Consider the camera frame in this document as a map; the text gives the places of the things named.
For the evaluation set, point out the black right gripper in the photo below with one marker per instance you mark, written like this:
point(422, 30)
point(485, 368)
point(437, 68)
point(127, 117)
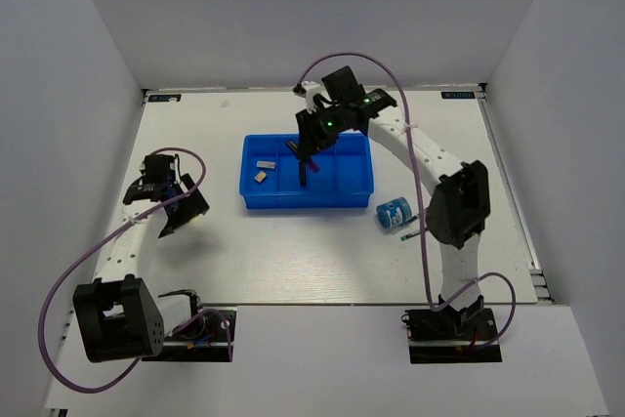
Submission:
point(311, 142)

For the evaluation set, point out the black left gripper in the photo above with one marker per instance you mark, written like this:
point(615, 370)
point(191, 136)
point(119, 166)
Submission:
point(194, 204)

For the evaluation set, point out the purple capped black highlighter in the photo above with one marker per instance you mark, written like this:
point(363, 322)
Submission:
point(303, 158)

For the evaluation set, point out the grey white eraser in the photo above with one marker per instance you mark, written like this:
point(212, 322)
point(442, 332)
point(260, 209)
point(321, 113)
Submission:
point(265, 164)

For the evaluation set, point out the small tan wooden block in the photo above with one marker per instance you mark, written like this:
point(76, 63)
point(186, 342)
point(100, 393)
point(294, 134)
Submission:
point(260, 177)

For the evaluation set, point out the blue labelled round jar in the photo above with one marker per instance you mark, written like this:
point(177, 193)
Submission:
point(394, 213)

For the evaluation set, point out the green capped black highlighter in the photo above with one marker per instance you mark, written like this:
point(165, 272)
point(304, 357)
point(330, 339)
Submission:
point(303, 173)

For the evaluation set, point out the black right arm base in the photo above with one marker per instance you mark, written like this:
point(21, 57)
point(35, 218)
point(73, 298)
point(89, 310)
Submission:
point(433, 340)

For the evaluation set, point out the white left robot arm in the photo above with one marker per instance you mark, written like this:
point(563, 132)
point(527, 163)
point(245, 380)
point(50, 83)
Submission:
point(118, 316)

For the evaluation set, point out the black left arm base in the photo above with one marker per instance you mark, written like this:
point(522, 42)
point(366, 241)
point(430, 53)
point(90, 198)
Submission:
point(209, 340)

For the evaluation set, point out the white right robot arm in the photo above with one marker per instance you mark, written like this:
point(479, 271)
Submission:
point(458, 191)

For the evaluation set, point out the blue plastic divided tray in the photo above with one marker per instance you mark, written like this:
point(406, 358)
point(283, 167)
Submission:
point(345, 178)

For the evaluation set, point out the left table corner label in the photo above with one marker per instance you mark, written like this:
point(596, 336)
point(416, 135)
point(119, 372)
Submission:
point(164, 98)

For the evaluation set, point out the table corner label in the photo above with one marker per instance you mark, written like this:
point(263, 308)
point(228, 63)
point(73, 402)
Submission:
point(458, 95)
point(164, 98)

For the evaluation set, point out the green ink pen refill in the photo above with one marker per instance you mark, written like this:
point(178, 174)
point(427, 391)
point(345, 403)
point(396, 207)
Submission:
point(411, 235)

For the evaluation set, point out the right table corner label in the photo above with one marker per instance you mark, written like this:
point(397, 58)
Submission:
point(458, 95)

